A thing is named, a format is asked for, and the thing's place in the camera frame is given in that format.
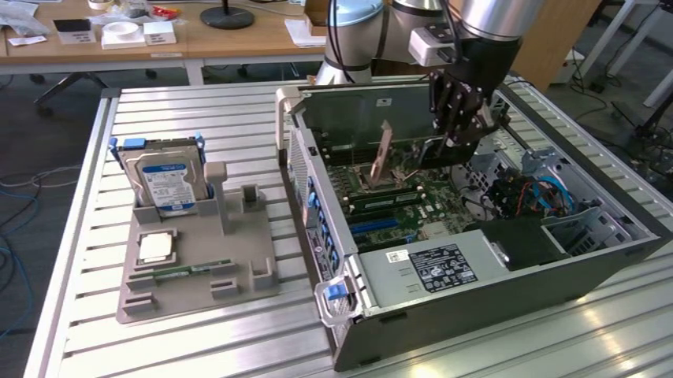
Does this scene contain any black and white box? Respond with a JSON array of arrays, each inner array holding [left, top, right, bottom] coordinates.
[[52, 18, 99, 46]]

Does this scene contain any crumpled clear plastic bag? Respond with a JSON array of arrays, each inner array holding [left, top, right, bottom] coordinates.
[[0, 2, 52, 37]]

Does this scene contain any black round lamp base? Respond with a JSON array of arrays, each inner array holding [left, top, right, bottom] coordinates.
[[199, 0, 257, 31]]

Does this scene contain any silver CPU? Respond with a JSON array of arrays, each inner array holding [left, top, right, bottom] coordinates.
[[137, 232, 178, 265]]

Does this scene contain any white table leg frame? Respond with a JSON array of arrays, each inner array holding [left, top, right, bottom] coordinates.
[[576, 0, 673, 108]]

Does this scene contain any low-profile Nvidia graphics card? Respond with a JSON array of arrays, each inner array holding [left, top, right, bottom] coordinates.
[[369, 119, 478, 187]]

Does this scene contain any black office chair base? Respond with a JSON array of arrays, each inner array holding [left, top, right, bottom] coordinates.
[[31, 69, 159, 116]]

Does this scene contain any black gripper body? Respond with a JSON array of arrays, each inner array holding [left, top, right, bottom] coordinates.
[[445, 32, 524, 100]]

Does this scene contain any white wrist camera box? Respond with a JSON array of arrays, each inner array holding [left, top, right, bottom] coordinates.
[[409, 24, 460, 67]]

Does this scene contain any brown cardboard box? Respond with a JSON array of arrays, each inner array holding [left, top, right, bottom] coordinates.
[[305, 0, 330, 27]]

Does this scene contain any blue wire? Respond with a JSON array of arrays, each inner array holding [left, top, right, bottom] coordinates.
[[528, 176, 579, 217]]

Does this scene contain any metal disk bay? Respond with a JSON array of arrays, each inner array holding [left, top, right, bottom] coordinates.
[[541, 198, 641, 259]]

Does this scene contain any metal drive cage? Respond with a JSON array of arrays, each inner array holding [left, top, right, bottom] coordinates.
[[449, 92, 575, 221]]

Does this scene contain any wooden desk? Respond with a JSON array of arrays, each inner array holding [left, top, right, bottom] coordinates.
[[0, 0, 478, 86]]

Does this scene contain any red and yellow wire bundle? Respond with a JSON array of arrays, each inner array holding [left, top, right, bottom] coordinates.
[[513, 180, 563, 217]]

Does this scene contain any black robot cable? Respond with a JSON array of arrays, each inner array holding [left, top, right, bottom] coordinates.
[[326, 0, 353, 84]]

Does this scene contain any white paper stack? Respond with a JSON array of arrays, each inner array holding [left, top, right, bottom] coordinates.
[[283, 17, 329, 49]]

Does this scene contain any dark RAM stick with label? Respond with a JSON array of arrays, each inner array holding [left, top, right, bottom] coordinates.
[[349, 191, 424, 214]]

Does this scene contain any green motherboard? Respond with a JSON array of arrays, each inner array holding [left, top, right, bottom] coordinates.
[[310, 129, 481, 254]]

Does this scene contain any wooden cabinet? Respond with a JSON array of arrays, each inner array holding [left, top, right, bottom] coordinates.
[[462, 0, 604, 92]]

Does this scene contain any grey power supply unit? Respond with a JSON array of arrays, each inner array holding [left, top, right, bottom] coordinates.
[[357, 230, 514, 311]]

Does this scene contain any white tape roll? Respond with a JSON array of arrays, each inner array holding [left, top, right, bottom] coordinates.
[[102, 21, 139, 41]]

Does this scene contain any white card with red print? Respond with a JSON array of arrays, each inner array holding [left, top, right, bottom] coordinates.
[[6, 35, 48, 48]]

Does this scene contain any black plastic air shroud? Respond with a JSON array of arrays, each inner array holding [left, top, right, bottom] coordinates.
[[476, 218, 573, 272]]

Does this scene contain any flat white box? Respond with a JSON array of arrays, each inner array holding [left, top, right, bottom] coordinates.
[[99, 33, 150, 51]]

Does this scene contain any black item in clear bag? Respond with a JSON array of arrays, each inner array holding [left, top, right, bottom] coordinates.
[[113, 6, 153, 21]]

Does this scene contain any bare green RAM stick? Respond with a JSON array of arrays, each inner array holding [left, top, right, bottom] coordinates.
[[129, 258, 234, 282]]

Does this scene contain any blue floor cable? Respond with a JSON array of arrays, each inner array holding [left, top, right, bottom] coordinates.
[[0, 188, 43, 340]]

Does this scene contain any white box with label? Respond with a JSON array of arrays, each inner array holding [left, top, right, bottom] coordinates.
[[142, 21, 178, 46]]

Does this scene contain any CPU socket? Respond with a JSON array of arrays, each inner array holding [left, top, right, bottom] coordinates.
[[357, 161, 404, 189]]

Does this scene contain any grey parts rack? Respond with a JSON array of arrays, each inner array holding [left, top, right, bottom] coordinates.
[[114, 160, 281, 326]]

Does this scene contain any hard disk with blue label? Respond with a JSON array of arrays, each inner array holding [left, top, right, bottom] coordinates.
[[107, 132, 207, 218]]

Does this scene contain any open black PC case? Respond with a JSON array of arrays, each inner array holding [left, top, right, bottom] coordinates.
[[275, 70, 673, 373]]

